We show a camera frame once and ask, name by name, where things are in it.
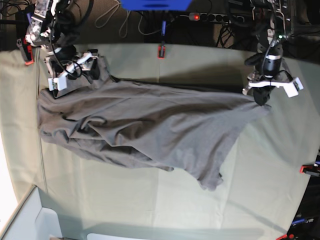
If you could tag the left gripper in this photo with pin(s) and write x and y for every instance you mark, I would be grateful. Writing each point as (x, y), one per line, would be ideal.
(266, 76)

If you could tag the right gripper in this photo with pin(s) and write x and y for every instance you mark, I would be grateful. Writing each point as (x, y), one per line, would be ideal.
(73, 64)

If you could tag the grey t-shirt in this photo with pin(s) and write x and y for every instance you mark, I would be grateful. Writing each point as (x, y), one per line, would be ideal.
(145, 125)

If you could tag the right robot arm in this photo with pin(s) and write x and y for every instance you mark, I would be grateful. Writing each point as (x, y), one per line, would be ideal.
(54, 29)

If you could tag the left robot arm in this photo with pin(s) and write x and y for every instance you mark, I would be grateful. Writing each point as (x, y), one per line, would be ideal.
(275, 23)

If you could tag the red black left clamp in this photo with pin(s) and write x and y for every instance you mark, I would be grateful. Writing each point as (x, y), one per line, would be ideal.
(24, 18)

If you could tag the red black clamp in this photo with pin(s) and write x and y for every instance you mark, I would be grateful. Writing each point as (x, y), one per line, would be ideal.
(311, 169)
(24, 18)
(161, 48)

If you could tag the white power strip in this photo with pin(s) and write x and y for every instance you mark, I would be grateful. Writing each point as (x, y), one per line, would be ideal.
(209, 17)

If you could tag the red black centre clamp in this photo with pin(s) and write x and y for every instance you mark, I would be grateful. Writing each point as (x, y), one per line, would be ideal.
(161, 48)

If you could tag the red black right clamp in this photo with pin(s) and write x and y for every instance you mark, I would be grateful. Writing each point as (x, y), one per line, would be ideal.
(311, 169)

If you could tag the green table cloth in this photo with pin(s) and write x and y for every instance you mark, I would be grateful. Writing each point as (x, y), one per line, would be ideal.
(262, 185)

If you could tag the red corner clamp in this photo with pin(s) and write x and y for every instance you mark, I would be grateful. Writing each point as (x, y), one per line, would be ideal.
(289, 236)

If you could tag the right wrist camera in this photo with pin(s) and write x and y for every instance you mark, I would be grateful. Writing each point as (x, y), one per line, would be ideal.
(57, 83)

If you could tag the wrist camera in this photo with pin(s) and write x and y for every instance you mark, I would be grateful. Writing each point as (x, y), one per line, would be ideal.
(293, 87)
(57, 83)

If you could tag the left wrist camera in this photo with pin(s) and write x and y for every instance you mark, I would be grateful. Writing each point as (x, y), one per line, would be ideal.
(293, 87)

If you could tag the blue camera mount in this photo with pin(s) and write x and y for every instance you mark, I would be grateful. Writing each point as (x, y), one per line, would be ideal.
(155, 5)

